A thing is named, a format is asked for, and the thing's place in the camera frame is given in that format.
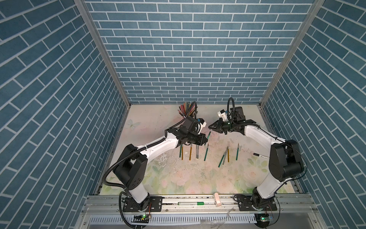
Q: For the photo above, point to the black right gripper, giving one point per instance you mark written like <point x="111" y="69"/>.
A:
<point x="219" y="128"/>

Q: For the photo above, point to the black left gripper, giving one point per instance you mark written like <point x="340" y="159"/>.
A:
<point x="199" y="142"/>

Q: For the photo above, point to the green knife row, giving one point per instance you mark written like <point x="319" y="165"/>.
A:
<point x="206" y="151"/>

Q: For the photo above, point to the yellow carving knife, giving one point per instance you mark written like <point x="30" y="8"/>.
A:
<point x="228" y="154"/>

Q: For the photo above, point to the silver carving knife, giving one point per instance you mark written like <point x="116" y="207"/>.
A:
<point x="225" y="158"/>

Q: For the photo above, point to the dark green carving knife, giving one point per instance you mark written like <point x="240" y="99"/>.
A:
<point x="222" y="160"/>

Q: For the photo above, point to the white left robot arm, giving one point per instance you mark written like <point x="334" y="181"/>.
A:
<point x="131" y="166"/>

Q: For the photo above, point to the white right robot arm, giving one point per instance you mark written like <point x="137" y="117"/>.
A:
<point x="285" y="160"/>

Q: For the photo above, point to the pink cup of coloured pencils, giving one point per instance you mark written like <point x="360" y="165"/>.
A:
<point x="188" y="109"/>

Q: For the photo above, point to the black marker pen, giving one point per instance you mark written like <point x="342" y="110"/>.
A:
<point x="262" y="156"/>

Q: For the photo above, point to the green marker on rail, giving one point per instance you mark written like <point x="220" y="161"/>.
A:
<point x="196" y="203"/>

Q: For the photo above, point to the beige eraser on rail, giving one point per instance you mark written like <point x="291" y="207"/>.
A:
<point x="217" y="200"/>

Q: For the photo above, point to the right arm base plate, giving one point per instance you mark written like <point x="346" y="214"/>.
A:
<point x="256" y="203"/>

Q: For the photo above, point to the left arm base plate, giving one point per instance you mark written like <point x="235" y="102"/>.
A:
<point x="150" y="204"/>

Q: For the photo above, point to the aluminium front rail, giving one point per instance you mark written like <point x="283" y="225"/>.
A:
<point x="286" y="211"/>

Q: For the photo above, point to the aluminium corner frame post right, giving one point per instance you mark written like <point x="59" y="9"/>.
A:
<point x="313" y="11"/>

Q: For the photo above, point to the aluminium corner frame post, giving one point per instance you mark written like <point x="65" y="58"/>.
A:
<point x="86" y="16"/>
<point x="313" y="11"/>

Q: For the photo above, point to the aluminium corner frame post left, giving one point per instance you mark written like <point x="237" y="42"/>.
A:
<point x="86" y="16"/>

